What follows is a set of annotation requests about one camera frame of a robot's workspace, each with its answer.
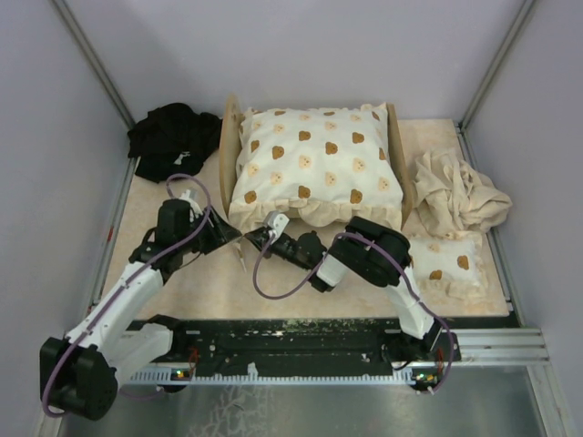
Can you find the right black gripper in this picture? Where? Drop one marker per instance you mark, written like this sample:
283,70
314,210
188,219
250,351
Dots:
259,237

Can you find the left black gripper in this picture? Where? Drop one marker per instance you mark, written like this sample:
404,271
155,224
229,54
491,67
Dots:
221,233

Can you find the bear print white cushion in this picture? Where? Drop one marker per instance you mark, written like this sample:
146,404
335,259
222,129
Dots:
319,168

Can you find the wooden pet bed frame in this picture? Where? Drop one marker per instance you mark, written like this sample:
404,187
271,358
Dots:
228,159

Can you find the small bear print cloth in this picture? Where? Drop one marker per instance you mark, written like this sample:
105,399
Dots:
451,263

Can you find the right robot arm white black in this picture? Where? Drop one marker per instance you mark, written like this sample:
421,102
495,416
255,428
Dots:
378,255

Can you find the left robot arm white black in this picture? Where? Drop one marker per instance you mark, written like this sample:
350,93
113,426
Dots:
82,372

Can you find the black cloth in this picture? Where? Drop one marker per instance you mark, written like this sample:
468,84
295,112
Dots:
173,139

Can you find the cream crumpled blanket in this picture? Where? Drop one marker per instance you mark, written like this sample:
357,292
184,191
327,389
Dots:
452,196

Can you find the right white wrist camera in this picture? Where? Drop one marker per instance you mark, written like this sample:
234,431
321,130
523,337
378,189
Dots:
276,222

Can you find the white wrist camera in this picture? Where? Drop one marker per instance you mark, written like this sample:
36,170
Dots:
190,196
276,222

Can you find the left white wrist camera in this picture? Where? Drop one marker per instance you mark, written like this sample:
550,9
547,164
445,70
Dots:
190,196

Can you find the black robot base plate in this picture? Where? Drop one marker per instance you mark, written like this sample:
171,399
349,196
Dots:
310,348

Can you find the right aluminium corner rail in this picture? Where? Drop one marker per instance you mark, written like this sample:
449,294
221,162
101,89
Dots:
514,32

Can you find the aluminium corner rail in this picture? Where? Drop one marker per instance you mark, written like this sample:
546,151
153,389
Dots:
514,32
96,64

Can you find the left aluminium corner rail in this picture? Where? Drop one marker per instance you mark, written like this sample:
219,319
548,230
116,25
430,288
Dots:
96,64

